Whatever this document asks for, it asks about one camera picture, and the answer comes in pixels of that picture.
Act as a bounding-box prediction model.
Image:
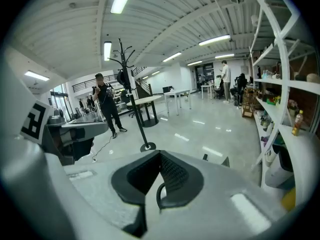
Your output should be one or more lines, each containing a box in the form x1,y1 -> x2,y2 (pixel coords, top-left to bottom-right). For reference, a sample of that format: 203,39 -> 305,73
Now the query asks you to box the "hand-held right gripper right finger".
146,149 -> 288,240

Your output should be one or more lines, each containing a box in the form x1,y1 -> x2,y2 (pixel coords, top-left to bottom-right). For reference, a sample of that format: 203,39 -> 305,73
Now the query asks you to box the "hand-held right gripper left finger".
63,149 -> 161,229

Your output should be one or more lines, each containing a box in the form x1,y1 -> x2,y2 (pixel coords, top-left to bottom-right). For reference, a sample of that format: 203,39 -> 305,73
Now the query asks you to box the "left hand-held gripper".
19,99 -> 109,166

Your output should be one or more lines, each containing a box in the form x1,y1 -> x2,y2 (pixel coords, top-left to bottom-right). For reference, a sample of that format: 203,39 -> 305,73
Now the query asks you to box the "black office chair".
213,76 -> 226,100
120,88 -> 143,119

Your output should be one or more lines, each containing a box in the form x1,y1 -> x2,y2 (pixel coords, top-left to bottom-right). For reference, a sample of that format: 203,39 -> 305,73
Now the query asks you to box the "black bag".
116,69 -> 130,90

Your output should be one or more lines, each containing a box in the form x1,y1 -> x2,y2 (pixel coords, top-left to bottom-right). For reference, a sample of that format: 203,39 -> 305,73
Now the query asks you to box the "round wooden table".
126,95 -> 163,128

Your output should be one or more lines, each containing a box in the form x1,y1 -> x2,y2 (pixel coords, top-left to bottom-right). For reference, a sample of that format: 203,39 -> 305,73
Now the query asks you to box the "black coat rack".
106,37 -> 157,153

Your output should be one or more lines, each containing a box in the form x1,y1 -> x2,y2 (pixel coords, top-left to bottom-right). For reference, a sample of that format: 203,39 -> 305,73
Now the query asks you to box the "staircase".
134,76 -> 154,99

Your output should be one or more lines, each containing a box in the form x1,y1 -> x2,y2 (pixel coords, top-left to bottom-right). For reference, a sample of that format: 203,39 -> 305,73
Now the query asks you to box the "white trash bin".
264,143 -> 295,190

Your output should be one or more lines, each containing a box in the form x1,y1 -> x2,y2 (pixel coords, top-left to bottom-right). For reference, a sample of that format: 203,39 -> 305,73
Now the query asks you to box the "yellow object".
281,187 -> 297,212

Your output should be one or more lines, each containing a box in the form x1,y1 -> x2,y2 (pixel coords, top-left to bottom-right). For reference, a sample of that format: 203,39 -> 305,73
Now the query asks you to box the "white desk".
163,88 -> 193,117
200,83 -> 216,100

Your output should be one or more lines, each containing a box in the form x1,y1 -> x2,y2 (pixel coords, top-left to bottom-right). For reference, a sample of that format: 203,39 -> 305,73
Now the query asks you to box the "wooden step stool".
241,88 -> 258,119

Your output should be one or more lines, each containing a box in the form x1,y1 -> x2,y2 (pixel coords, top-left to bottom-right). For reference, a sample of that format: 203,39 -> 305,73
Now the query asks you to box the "white metal shelving unit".
248,0 -> 320,207

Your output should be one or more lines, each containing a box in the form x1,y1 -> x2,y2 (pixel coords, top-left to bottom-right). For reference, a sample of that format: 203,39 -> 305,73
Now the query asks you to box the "amber drink bottle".
291,109 -> 305,137

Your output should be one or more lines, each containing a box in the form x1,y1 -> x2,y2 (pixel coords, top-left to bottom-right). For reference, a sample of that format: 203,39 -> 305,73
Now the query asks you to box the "black cable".
91,133 -> 113,161

